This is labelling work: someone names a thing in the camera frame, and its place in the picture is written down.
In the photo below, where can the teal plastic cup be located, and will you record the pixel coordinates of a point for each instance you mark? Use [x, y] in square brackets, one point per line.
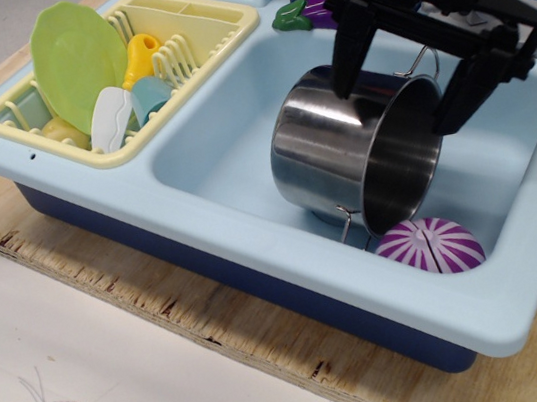
[149, 94]

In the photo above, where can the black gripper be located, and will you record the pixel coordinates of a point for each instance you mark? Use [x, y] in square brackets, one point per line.
[489, 58]

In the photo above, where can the green plastic plate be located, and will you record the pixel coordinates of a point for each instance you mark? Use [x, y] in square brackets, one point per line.
[75, 55]

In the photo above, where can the purple white striped onion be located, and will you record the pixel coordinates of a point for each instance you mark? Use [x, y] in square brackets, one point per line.
[432, 244]

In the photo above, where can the plywood board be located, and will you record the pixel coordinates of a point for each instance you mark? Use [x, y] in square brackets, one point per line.
[85, 319]

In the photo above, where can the light blue toy sink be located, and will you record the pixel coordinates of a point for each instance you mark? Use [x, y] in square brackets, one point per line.
[201, 194]

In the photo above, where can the stainless steel pot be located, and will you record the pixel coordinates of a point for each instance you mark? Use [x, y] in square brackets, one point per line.
[366, 160]

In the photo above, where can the yellow dish rack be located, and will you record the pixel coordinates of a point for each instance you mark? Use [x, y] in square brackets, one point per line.
[195, 37]

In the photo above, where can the purple toy eggplant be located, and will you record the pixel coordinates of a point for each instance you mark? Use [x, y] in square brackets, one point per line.
[304, 15]

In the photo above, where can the yellow potato toy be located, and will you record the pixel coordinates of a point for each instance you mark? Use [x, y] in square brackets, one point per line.
[60, 130]

